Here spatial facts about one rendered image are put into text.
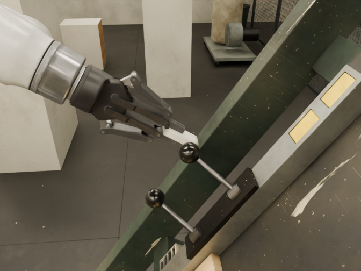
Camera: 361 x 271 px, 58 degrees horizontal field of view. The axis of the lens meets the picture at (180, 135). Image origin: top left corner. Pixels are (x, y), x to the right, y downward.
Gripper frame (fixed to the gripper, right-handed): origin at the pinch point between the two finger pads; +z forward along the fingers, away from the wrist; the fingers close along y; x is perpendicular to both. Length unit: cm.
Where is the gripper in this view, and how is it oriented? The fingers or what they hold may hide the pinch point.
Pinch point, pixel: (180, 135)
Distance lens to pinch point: 60.2
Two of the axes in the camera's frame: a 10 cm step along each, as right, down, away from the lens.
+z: 8.4, 4.3, 3.3
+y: -5.4, 7.4, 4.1
